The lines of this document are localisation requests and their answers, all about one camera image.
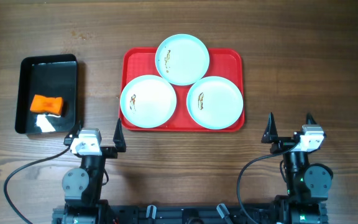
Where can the light blue plate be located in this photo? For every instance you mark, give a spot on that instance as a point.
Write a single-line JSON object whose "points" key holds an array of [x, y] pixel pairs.
{"points": [[148, 101], [214, 102], [182, 59]]}

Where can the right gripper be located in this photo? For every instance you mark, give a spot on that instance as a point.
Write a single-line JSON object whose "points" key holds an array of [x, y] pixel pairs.
{"points": [[270, 135]]}

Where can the black rectangular water tray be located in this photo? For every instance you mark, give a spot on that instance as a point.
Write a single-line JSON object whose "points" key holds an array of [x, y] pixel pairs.
{"points": [[49, 76]]}

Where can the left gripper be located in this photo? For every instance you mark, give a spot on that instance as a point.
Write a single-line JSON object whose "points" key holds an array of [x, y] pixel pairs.
{"points": [[105, 150]]}

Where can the red plastic tray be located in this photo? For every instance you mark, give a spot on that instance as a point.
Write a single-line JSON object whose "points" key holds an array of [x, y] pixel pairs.
{"points": [[226, 63]]}

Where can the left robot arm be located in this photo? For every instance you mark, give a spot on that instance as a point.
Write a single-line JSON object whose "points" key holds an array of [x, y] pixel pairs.
{"points": [[82, 186]]}

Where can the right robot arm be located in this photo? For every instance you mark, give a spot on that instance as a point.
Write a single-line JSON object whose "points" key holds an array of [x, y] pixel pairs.
{"points": [[307, 184]]}

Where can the orange sponge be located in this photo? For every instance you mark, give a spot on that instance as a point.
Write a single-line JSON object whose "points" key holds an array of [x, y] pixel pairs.
{"points": [[42, 104]]}

